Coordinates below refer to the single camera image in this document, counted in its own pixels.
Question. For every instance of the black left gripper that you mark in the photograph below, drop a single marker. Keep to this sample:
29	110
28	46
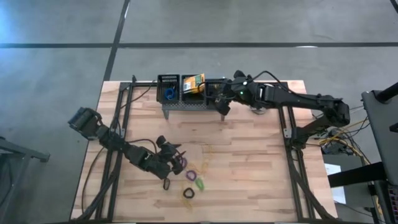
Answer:
161	161

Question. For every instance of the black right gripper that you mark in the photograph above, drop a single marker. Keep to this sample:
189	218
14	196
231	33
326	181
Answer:
236	91

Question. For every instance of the black slotted plastic basket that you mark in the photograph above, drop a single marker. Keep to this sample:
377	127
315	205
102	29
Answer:
210	99
192	98
161	93

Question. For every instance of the purple spiral wrist coil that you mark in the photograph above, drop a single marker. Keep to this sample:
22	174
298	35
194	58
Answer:
185	163
187	175

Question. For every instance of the yellow crayons box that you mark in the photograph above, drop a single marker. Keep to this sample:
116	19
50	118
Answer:
192	85

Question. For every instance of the green spiral wrist coil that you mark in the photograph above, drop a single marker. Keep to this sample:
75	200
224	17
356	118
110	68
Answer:
199	184

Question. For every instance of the yellow black rubber band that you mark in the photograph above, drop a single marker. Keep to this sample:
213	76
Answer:
188	188

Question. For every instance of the blue spiral wrist coil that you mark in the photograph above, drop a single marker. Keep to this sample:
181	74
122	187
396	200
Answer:
169	94

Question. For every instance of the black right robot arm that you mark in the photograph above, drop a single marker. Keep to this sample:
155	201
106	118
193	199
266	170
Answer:
295	98

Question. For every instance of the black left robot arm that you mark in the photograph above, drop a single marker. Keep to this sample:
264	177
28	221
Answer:
112	141

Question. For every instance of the white mushroom lamp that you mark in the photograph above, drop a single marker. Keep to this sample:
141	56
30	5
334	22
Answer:
260	111

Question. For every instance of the white paper sheet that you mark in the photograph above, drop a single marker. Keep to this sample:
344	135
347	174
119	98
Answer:
335	183

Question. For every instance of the black cart beam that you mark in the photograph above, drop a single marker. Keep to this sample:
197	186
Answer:
357	175

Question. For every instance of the grey metal cart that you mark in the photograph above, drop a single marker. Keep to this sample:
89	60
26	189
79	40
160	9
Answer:
382	133

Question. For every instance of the black aluminium rig frame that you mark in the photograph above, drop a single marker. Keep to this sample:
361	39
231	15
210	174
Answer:
129	102

